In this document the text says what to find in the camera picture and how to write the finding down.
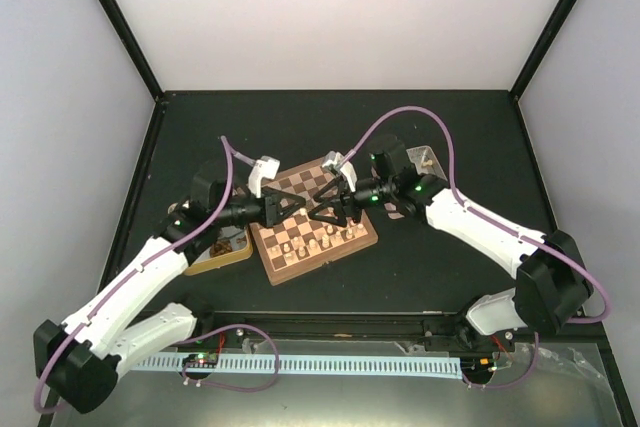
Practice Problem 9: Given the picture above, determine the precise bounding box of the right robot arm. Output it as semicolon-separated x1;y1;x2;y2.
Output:
309;135;594;350

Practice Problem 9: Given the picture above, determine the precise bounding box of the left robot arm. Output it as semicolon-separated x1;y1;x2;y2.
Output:
33;156;304;414

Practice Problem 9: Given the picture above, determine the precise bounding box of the wooden chess board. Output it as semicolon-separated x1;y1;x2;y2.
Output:
250;158;378;286

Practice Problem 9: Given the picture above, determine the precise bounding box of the dark chess pieces pile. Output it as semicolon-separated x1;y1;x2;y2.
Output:
209;239;233;257

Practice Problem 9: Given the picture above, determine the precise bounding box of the left circuit board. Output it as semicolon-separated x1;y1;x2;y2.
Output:
183;353;219;369

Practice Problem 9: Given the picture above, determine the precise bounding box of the circuit board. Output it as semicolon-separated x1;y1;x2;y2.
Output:
183;353;219;369
460;353;514;374

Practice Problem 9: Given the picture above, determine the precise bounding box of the right circuit board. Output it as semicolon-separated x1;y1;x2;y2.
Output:
460;353;514;374

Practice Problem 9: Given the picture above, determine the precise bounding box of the gold tin tray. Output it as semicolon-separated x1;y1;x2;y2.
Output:
184;227;253;276

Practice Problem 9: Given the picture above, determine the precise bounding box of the silver pink tin tray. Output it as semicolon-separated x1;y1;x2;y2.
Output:
384;146;449;221

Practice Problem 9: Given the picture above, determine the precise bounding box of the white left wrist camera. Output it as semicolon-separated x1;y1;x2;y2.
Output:
247;156;280;198

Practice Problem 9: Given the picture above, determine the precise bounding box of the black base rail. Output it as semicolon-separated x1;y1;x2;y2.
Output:
189;314;516;348

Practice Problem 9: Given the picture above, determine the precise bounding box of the white slotted cable duct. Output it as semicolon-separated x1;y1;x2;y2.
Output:
133;352;463;380

